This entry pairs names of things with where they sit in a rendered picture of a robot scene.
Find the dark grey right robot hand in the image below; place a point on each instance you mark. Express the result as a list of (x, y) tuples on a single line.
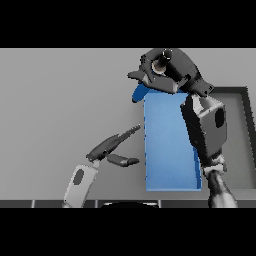
[(181, 70)]

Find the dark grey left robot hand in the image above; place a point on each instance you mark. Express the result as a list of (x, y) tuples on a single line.
[(110, 145)]

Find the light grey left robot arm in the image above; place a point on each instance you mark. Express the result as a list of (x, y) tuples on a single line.
[(80, 183)]

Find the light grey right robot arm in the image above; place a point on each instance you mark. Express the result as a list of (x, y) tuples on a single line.
[(206, 133)]

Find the blue bin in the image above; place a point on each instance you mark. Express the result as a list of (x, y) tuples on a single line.
[(170, 143)]

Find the dark grey bin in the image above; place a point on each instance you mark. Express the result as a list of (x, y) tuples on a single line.
[(238, 140)]

